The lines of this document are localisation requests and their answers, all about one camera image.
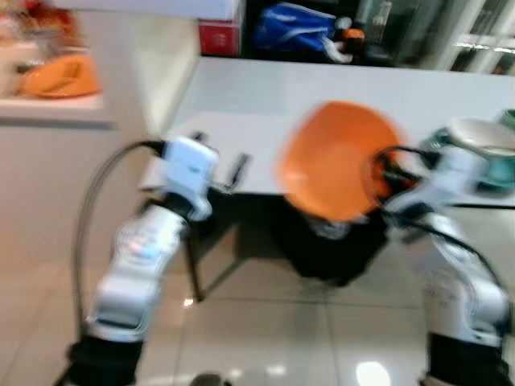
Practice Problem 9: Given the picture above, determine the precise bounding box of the small orange object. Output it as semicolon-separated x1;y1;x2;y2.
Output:
341;27;365;46

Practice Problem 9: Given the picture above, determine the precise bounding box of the teal plate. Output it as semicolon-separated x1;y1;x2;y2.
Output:
426;129;515;194

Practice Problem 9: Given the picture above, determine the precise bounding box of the metal spoon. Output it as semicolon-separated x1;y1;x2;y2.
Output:
473;143;515;155

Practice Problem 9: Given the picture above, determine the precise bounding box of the orange plate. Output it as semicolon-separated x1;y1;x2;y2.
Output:
275;101;406;223

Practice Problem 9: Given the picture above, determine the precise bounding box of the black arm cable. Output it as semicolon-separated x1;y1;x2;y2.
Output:
385;211;509;322

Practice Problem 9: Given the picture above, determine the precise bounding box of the black table leg frame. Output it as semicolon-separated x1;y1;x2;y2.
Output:
183;193;244;303

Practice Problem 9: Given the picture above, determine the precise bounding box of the orange bowl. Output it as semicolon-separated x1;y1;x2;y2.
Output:
16;52;102;100

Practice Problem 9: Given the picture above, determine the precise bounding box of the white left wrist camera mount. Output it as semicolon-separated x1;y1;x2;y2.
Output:
161;135;220;220

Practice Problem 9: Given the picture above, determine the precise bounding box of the white shelf ledge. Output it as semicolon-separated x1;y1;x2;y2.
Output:
0;90;118;131

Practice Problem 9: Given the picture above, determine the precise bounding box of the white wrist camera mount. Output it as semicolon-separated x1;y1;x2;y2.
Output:
161;135;220;220
417;145;488;215

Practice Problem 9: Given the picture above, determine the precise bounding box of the white bowl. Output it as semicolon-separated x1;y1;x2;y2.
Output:
447;118;515;158

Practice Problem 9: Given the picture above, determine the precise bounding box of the black chair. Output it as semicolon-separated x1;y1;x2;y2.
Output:
270;197;392;287

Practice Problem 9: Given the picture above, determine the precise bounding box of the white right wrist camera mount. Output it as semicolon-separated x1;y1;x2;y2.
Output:
417;145;488;215

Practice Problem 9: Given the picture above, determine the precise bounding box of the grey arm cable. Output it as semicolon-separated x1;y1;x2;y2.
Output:
71;138;166;331

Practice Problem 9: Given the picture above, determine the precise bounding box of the blue bag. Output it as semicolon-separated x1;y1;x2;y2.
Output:
253;2;340;55

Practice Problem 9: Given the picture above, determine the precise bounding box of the red and white box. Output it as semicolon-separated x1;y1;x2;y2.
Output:
199;20;243;57

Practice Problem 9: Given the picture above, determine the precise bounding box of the red patterned package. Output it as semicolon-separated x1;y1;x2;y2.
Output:
0;0;81;51

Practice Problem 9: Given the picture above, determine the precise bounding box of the white-framed glass door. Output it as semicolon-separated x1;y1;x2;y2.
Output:
386;0;515;75

